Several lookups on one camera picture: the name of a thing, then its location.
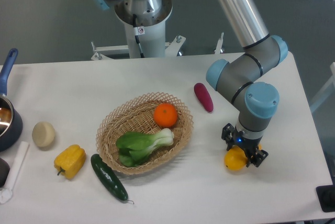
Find yellow bell pepper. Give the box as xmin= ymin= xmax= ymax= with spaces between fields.
xmin=54 ymin=144 xmax=86 ymax=180

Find yellow mango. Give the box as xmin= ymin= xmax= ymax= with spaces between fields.
xmin=224 ymin=145 xmax=248 ymax=172

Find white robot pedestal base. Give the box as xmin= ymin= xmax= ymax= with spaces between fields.
xmin=90 ymin=21 xmax=225 ymax=61

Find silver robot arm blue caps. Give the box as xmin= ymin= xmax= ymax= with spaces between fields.
xmin=94 ymin=0 xmax=288 ymax=166

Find blue saucepan with handle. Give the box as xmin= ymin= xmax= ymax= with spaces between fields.
xmin=1 ymin=48 xmax=23 ymax=152

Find orange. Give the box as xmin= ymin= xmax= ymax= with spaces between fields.
xmin=153 ymin=103 xmax=178 ymax=128

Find purple sweet potato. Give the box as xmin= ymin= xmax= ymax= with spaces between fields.
xmin=194 ymin=83 xmax=214 ymax=113

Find white metal frame right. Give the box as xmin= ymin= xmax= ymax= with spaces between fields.
xmin=309 ymin=62 xmax=334 ymax=114

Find woven wicker basket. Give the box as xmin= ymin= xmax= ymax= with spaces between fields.
xmin=96 ymin=92 xmax=193 ymax=175

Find dark green cucumber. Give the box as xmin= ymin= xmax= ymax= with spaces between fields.
xmin=91 ymin=154 xmax=134 ymax=203

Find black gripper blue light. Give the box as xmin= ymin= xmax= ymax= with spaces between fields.
xmin=221 ymin=123 xmax=269 ymax=167

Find white folded cloth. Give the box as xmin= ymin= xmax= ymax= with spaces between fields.
xmin=1 ymin=141 xmax=29 ymax=205

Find black device right edge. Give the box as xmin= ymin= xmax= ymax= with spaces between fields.
xmin=316 ymin=185 xmax=334 ymax=212

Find green bok choy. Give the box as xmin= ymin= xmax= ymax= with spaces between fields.
xmin=116 ymin=128 xmax=174 ymax=167

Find dark grey object left edge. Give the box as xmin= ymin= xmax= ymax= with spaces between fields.
xmin=0 ymin=158 xmax=10 ymax=187

